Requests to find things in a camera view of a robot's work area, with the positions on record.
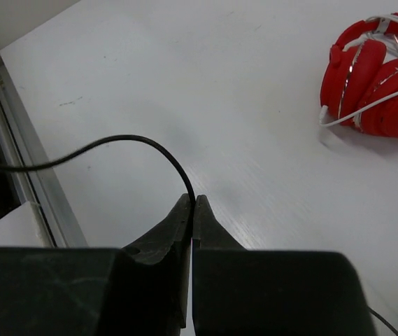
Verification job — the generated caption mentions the front aluminium rail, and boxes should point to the front aluminium rail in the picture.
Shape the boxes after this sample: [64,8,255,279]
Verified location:
[0,66,88,248]

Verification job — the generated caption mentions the black headphone cable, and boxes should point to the black headphone cable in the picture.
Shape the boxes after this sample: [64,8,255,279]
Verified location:
[0,134,197,207]

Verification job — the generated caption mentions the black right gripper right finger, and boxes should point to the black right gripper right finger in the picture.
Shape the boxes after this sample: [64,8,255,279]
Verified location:
[192,195,376,335]

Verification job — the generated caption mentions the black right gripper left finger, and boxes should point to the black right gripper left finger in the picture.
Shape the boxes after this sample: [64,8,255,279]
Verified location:
[0,195,192,335]

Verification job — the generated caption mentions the red headphones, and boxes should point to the red headphones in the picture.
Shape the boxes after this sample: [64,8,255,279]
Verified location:
[319,13,398,139]

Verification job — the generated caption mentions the white front cover panel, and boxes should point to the white front cover panel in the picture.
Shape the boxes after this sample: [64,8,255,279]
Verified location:
[0,202,53,248]

